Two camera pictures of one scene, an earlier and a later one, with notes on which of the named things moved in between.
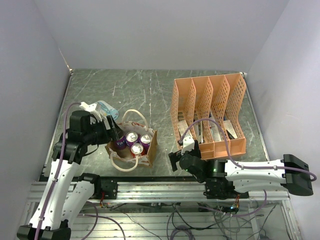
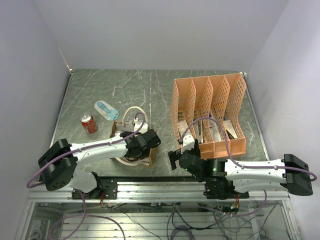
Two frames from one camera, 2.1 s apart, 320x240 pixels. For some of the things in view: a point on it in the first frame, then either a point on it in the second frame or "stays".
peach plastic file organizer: (217, 97) stays
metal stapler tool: (198, 127) stays
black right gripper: (174, 157) stays
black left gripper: (117, 132) -> (144, 152)
